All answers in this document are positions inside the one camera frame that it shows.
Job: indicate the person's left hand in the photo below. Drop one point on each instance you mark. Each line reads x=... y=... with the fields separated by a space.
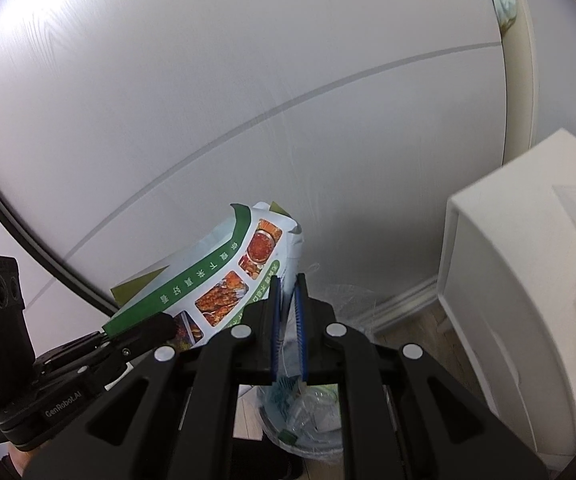
x=19 y=459

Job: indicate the white bedside table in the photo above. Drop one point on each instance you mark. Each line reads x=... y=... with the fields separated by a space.
x=507 y=282

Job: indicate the clear plastic bottle green label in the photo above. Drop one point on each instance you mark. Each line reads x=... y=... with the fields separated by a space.
x=305 y=416

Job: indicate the green white snack bag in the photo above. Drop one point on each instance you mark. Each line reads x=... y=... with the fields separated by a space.
x=206 y=287

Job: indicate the trash bin with plastic liner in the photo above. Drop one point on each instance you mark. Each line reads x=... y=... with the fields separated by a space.
x=315 y=347

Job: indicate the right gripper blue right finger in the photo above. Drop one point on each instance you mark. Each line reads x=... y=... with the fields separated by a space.
x=403 y=415

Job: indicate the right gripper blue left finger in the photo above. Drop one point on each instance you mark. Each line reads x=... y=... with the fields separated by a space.
x=173 y=416

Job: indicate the white wardrobe door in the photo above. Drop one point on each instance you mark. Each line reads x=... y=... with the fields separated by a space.
x=128 y=128

